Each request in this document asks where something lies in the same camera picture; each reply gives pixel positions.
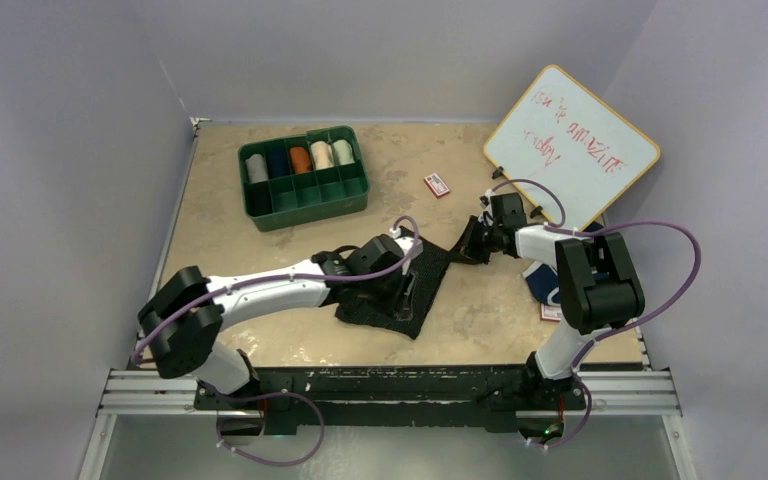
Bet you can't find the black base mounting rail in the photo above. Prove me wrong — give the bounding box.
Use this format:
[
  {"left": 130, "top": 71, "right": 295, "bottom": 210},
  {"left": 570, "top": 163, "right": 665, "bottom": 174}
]
[{"left": 194, "top": 364, "right": 586, "bottom": 435}]

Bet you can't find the orange rolled underwear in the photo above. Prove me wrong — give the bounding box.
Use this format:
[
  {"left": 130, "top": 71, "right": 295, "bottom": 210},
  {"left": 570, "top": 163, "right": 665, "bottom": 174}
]
[{"left": 289, "top": 146, "right": 313, "bottom": 174}]

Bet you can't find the grey rolled underwear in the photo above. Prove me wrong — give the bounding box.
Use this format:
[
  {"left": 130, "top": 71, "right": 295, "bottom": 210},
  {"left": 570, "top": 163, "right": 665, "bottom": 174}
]
[{"left": 244, "top": 153, "right": 269, "bottom": 184}]

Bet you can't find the navy white underwear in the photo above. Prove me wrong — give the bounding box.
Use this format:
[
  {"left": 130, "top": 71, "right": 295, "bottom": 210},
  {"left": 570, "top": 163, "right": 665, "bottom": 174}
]
[{"left": 515, "top": 224, "right": 593, "bottom": 307}]

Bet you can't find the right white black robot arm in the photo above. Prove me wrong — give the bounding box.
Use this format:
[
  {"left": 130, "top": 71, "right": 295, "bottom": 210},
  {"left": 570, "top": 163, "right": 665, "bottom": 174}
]
[{"left": 448, "top": 192, "right": 645, "bottom": 407}]

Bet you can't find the beige rolled underwear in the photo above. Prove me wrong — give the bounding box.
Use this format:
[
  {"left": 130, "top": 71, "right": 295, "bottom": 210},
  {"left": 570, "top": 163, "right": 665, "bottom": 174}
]
[{"left": 310, "top": 141, "right": 335, "bottom": 170}]

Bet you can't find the aluminium frame rail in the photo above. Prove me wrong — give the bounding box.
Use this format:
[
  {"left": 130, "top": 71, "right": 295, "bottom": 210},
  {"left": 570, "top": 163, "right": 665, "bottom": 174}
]
[{"left": 79, "top": 370, "right": 698, "bottom": 479}]

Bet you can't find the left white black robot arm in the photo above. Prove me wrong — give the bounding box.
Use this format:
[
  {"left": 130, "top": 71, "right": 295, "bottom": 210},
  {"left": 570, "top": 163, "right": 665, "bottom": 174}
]
[{"left": 132, "top": 228, "right": 422, "bottom": 409}]

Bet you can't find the green divided storage tray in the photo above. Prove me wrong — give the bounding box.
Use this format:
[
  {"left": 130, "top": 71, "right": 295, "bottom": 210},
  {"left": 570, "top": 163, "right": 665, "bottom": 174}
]
[{"left": 237, "top": 125, "right": 370, "bottom": 232}]

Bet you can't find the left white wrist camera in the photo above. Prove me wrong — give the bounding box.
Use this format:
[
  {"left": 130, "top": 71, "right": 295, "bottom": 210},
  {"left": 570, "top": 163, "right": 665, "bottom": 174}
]
[{"left": 389, "top": 226, "right": 424, "bottom": 275}]

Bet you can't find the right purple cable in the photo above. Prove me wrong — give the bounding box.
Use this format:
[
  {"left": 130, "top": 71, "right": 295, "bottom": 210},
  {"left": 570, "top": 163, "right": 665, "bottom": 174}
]
[{"left": 486, "top": 178, "right": 702, "bottom": 452}]

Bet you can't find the pale green rolled underwear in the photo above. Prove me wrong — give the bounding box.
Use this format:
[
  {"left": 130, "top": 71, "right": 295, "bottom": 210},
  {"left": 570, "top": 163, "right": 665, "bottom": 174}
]
[{"left": 331, "top": 139, "right": 356, "bottom": 166}]

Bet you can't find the small red white box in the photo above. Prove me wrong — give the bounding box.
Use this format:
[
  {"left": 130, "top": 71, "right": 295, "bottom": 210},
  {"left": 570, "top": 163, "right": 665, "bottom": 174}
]
[{"left": 423, "top": 172, "right": 451, "bottom": 199}]

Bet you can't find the black striped underwear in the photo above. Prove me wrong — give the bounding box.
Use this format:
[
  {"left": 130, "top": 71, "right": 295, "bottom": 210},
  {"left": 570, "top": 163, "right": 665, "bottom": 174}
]
[{"left": 335, "top": 237, "right": 450, "bottom": 340}]

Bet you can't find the whiteboard with red writing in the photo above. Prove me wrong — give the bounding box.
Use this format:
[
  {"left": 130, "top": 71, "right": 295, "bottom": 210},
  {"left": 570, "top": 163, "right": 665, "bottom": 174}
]
[{"left": 483, "top": 65, "right": 661, "bottom": 230}]

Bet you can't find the navy rolled underwear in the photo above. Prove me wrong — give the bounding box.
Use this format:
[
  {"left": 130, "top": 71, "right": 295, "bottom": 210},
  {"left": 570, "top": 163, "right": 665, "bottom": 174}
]
[{"left": 266, "top": 147, "right": 292, "bottom": 179}]

